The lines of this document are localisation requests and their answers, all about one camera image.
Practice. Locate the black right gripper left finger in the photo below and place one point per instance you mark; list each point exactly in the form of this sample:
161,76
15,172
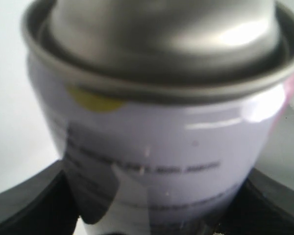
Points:
41,205

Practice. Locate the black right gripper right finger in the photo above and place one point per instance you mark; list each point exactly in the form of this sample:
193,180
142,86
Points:
262,207

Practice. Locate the white dotted spray paint can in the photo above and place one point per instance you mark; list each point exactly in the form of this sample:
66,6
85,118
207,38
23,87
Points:
159,109

